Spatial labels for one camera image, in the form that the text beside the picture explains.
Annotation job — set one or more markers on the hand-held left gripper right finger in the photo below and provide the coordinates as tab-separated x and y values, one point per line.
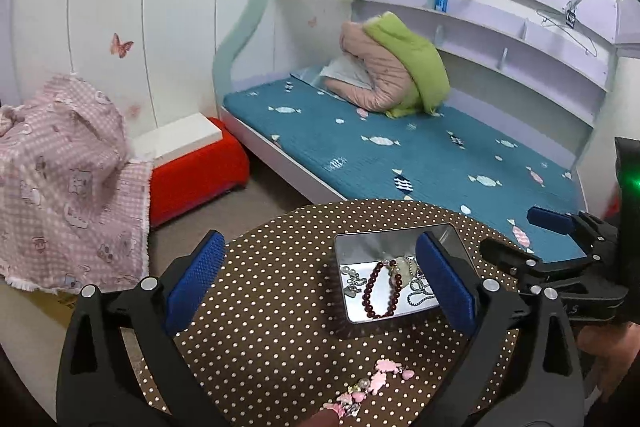
445	282

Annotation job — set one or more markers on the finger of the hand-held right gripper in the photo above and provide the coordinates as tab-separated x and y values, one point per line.
550	219
520	263

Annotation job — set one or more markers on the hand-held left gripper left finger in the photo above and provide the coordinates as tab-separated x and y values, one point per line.
195	279

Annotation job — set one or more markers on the silver metal tin box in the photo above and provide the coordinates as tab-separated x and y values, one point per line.
390	242

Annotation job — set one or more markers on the silver pearl charm jewelry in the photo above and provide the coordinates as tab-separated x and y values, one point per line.
352	282

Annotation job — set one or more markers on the person's right hand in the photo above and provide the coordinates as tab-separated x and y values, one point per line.
607	357

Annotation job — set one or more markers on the pale stone pendant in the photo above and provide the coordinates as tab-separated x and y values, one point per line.
404	268

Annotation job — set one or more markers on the brown polka dot tablecloth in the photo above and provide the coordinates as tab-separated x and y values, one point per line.
280	307

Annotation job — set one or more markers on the red storage stool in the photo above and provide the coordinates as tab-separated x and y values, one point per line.
200	179

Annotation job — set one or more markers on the teal candy print mattress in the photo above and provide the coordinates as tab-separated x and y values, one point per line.
400	147

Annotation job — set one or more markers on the white stool lid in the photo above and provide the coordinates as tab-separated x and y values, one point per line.
175	137

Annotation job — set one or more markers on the pink checked bear cloth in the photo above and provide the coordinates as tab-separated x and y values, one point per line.
65	187

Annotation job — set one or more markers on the lavender bed shelf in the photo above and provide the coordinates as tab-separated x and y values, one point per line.
500	52

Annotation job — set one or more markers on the green quilt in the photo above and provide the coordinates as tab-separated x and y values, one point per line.
420	57

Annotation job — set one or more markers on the pink quilt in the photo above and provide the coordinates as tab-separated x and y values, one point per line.
385	77

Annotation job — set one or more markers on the pale blue pillow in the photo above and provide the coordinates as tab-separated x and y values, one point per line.
345	74

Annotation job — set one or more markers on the small blue box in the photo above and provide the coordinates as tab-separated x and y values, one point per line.
441	2

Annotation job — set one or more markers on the dark pink butterfly sticker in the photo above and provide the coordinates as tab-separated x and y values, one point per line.
121	44

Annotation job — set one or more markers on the teal white bunk bed frame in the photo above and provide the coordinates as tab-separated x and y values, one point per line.
235	57

